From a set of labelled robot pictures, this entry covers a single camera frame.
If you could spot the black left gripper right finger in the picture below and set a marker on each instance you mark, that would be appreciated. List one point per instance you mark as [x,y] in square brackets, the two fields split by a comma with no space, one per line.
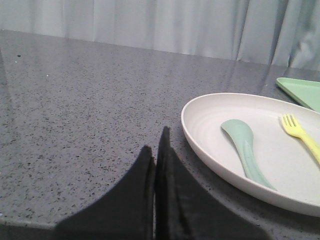
[186,211]

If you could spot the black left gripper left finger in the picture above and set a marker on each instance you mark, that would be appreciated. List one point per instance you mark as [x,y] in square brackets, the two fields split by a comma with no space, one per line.
[123,213]

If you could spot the beige round plate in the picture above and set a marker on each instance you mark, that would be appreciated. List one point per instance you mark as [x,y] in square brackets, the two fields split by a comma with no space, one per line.
[285,161]

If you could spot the yellow plastic fork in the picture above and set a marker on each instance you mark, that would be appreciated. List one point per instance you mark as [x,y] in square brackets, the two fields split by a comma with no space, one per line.
[292,127]

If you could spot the sage green spoon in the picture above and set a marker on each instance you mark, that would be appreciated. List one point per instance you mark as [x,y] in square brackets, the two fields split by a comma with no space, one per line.
[242,137]

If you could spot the light green tray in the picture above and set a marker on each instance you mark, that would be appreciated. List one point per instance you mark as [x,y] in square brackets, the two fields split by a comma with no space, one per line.
[304,92]

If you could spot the grey pleated curtain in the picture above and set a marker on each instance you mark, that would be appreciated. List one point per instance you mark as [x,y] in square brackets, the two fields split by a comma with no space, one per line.
[277,32]

